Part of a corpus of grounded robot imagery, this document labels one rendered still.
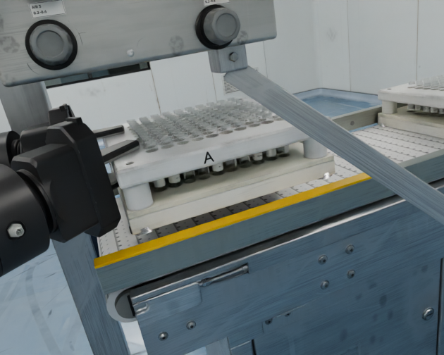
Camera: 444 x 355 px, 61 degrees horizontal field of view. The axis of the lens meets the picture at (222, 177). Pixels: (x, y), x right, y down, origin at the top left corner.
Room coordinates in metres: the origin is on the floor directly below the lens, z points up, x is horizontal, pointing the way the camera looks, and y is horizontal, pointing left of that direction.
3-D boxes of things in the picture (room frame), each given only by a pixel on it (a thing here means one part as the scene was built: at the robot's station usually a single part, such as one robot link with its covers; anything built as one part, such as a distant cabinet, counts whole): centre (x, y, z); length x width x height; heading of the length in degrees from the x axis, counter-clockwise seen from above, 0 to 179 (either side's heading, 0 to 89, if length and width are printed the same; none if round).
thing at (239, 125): (0.43, -0.03, 1.00); 0.01 x 0.01 x 0.07
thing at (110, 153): (0.40, 0.11, 1.03); 0.06 x 0.03 x 0.02; 140
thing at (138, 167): (0.50, 0.02, 1.02); 0.25 x 0.24 x 0.02; 17
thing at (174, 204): (0.50, 0.02, 0.97); 0.24 x 0.24 x 0.02; 17
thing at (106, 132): (0.51, 0.15, 1.03); 0.06 x 0.03 x 0.02; 100
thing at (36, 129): (0.50, 0.24, 1.01); 0.12 x 0.10 x 0.13; 100
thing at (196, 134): (0.41, 0.02, 1.00); 0.01 x 0.01 x 0.07
